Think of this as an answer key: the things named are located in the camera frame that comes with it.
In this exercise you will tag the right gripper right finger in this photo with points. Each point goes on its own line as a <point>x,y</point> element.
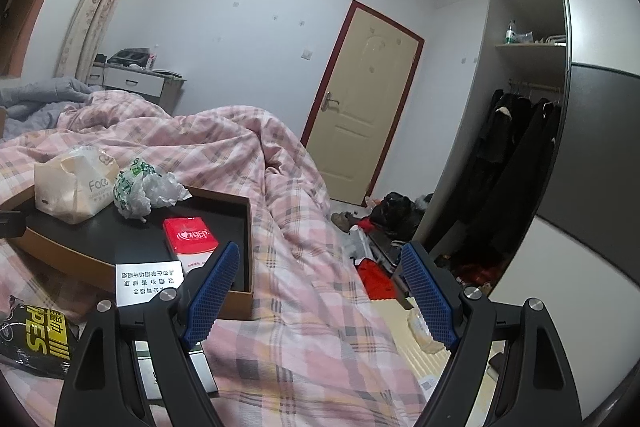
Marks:
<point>535,387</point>

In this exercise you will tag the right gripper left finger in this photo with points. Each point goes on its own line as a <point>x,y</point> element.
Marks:
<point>104,386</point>

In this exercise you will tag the black yellow wipes packet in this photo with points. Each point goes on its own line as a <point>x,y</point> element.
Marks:
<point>40,340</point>

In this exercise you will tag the silver cigarette carton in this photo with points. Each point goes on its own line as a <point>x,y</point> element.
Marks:
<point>139,283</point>

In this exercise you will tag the white facial tissue pack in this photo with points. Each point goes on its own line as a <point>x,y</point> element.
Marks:
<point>76,185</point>

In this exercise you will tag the brown cardboard tray box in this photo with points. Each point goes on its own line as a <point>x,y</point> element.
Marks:
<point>91,250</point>

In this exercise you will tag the grey blanket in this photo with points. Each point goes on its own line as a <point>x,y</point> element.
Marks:
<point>37,105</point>

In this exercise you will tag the green white crumpled plastic bag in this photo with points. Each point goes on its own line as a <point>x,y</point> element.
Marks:
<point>141,187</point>

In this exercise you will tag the clear plastic tissue packet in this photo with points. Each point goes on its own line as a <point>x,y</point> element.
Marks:
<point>422,334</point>

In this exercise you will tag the cream hard-shell suitcase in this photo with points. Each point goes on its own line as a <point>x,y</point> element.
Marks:
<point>428,368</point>

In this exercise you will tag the red white tissue pack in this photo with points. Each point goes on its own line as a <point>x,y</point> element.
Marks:
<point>190,241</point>

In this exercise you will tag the red bag on floor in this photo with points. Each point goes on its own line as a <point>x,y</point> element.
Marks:
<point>376,282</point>

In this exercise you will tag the grey white sliding wardrobe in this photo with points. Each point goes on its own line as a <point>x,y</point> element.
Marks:
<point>580,252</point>

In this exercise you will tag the white grey desk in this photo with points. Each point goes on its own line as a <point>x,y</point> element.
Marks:
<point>162,90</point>

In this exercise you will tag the black device on desk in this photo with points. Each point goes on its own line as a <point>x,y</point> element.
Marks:
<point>131,56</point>

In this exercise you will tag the black bag on floor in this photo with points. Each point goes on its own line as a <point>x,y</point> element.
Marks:
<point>398,216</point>

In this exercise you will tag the pink plaid duvet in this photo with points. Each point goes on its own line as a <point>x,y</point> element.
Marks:
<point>314,352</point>

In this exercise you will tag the black hanging coats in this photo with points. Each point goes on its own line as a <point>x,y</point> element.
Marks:
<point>502,183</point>

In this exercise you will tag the beige door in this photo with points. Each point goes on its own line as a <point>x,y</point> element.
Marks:
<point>361,96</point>

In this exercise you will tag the green white bottle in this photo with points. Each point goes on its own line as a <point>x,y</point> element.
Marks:
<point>511,34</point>

